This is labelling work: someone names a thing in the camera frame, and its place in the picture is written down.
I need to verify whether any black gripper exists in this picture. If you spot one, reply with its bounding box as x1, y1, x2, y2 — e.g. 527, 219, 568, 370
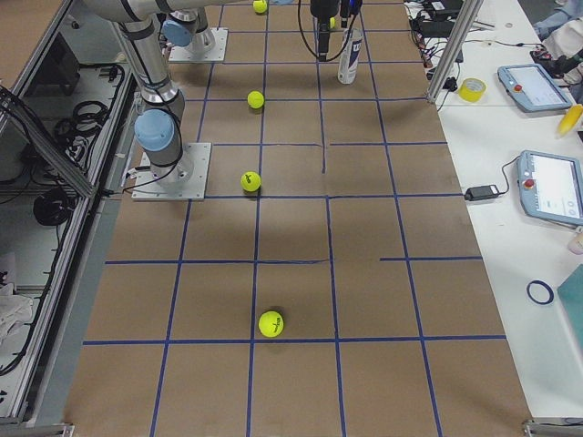
310, 0, 341, 18

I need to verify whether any clear tennis ball can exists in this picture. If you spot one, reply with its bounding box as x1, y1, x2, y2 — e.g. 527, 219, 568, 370
337, 27, 363, 85

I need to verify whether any yellow tennis ball behind arm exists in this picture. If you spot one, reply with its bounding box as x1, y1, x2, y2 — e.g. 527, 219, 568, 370
240, 171, 261, 193

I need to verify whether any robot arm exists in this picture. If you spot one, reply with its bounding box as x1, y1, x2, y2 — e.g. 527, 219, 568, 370
86, 0, 226, 198

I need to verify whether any yellow tennis ball far left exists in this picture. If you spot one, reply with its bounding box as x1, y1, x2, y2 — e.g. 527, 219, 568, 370
252, 0, 268, 15

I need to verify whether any yellow tennis ball centre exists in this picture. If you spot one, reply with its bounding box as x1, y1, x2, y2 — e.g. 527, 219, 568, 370
247, 90, 265, 109

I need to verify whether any yellow tennis ball front right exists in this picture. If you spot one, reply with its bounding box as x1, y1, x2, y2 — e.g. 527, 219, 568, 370
258, 310, 284, 338

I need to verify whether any yellow tape roll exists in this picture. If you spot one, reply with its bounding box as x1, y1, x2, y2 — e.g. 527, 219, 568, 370
458, 77, 486, 103

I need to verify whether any far teach pendant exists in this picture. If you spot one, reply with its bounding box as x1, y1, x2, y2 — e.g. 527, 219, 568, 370
497, 64, 572, 113

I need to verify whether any teach pendant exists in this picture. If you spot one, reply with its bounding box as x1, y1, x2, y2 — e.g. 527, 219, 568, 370
517, 150, 582, 227
497, 64, 572, 113

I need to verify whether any black power adapter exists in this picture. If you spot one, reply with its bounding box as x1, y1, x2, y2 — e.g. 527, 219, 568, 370
464, 184, 501, 201

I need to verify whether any yellow banana toy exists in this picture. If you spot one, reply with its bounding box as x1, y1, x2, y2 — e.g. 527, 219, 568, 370
557, 104, 583, 137

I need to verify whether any near teach pendant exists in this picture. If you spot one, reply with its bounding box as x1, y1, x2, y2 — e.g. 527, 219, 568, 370
517, 150, 582, 227

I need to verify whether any teal box corner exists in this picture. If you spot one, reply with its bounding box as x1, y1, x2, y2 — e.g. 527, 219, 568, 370
557, 265, 583, 345

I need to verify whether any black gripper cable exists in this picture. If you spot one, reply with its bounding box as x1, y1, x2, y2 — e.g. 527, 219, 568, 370
297, 0, 356, 64

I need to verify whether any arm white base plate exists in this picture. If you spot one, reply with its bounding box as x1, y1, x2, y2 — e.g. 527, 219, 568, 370
131, 143, 211, 201
169, 27, 229, 64

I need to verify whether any aluminium frame post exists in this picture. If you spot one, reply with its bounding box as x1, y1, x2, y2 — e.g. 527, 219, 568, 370
426, 0, 483, 103

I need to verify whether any blue tape ring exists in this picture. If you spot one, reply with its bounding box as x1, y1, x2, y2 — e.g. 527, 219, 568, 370
527, 279, 556, 307

